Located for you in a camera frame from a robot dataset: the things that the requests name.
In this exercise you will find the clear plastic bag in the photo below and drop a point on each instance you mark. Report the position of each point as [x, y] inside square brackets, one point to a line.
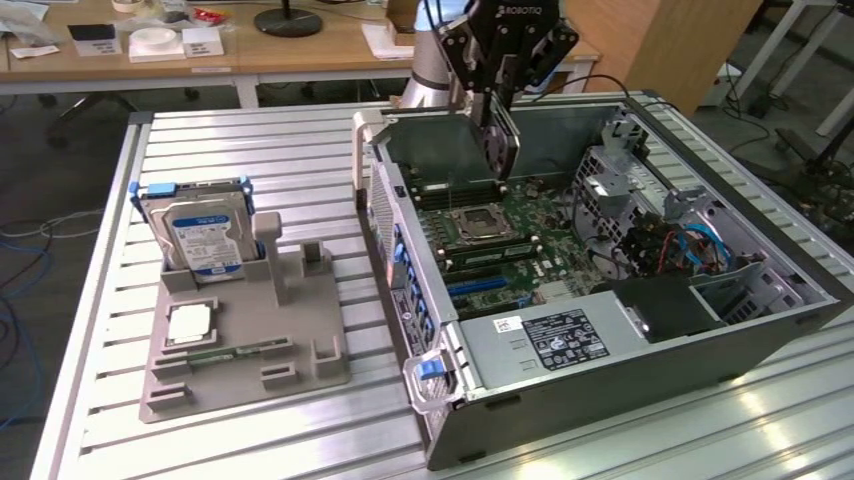
[23, 22]

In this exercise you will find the white box with round hollow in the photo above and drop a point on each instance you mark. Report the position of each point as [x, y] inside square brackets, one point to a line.
[157, 50]

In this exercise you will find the wooden desk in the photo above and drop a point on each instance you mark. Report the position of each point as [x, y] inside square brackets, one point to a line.
[101, 65]

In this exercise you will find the plain white box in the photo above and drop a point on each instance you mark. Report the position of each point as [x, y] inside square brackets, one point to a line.
[201, 47]

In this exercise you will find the red small packet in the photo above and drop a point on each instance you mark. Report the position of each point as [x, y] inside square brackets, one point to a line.
[209, 17]

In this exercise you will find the blue expansion slot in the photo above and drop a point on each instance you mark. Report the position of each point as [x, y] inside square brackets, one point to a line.
[477, 286]

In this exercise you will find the white booklet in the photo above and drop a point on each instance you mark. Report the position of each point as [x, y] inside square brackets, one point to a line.
[383, 45]

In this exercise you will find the grey parts rack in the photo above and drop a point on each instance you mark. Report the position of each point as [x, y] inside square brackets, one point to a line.
[254, 325]

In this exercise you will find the silver disk bay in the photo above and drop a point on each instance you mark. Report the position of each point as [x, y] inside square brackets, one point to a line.
[754, 280]

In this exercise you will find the black Nvidia graphics card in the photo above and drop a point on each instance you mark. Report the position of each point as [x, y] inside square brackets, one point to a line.
[501, 150]

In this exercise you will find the black stand base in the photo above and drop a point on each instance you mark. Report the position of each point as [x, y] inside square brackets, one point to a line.
[797, 142]

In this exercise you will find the black RAM slot bank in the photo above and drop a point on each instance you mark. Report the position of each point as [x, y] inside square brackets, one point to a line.
[487, 264]
[454, 192]

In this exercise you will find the grey open PC case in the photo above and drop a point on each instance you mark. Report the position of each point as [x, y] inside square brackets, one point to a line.
[601, 400]

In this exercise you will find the silver chipset heat sink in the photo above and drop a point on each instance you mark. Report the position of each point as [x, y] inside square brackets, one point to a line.
[554, 292]

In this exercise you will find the beige tape roll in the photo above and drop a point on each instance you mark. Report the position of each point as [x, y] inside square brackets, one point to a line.
[123, 6]

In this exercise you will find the silver perforated drive cage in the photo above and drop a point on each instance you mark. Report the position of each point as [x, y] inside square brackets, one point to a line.
[621, 200]

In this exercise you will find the white box with black top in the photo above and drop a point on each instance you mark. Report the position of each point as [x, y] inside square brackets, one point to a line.
[97, 45]

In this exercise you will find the wooden cabinet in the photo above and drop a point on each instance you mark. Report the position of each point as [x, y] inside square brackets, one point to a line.
[668, 50]

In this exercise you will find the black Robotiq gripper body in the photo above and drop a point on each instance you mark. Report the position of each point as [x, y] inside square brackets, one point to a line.
[521, 20]

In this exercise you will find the silver CPU socket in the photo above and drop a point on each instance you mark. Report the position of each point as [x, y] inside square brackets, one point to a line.
[481, 225]

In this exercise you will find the green Dell motherboard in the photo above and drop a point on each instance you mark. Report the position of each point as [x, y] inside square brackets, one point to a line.
[568, 265]

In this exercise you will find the grey power supply unit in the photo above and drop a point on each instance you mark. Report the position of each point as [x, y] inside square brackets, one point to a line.
[494, 360]

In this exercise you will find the brown cardboard box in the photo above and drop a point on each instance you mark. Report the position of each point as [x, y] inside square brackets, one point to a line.
[401, 15]

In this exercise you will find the hard disk with blue caddy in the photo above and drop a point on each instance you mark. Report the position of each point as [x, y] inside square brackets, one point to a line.
[201, 240]

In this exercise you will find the dark small object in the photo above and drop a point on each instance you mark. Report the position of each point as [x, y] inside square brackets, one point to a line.
[175, 17]

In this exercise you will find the white paper label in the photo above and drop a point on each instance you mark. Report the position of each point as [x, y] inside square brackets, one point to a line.
[34, 51]

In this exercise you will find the black office chair base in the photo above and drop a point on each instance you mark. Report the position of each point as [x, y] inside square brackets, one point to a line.
[87, 107]

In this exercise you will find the white electrical box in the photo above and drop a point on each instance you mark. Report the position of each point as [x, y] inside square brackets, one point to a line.
[724, 85]

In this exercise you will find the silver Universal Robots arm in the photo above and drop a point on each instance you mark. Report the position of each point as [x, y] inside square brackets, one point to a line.
[423, 90]

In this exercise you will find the black round lamp base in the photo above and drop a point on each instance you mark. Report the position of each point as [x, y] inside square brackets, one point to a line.
[289, 24]

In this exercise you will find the blue case latch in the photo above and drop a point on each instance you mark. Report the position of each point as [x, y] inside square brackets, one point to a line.
[429, 372]

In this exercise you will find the white desk frame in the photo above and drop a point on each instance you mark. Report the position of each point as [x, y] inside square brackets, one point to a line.
[836, 117]

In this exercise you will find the silver CPU chip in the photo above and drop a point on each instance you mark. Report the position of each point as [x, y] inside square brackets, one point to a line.
[189, 325]

